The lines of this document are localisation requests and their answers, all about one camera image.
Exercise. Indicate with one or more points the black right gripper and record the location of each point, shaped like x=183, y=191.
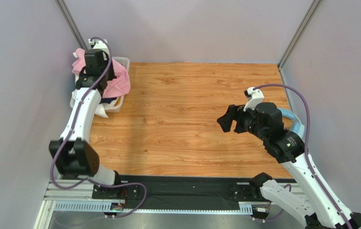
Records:
x=239, y=119

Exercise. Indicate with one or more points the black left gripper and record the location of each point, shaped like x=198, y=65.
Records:
x=112, y=75

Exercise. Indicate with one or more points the pink t shirt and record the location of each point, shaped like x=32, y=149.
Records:
x=115, y=88

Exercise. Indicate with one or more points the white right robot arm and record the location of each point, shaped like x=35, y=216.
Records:
x=321, y=209

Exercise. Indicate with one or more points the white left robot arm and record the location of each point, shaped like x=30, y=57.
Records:
x=73, y=157

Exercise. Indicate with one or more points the navy blue t shirt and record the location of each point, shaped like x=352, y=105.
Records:
x=110, y=101

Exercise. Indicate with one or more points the white t shirt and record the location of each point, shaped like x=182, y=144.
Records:
x=101, y=109

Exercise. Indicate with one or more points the white plastic laundry basket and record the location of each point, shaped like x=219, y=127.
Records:
x=121, y=82

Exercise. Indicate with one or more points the light blue headphones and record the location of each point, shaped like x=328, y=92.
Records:
x=297, y=126

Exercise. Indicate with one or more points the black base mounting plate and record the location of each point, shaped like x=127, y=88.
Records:
x=181, y=193

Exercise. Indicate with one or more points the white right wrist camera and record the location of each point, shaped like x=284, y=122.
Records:
x=254, y=97

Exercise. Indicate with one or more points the left aluminium corner post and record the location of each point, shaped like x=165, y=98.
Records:
x=62, y=6

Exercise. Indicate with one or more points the aluminium corner post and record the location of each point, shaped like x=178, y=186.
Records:
x=62, y=6
x=309, y=15

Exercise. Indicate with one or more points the aluminium frame rail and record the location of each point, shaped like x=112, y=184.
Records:
x=71, y=206

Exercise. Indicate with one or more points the right aluminium corner post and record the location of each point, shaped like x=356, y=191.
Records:
x=309, y=15

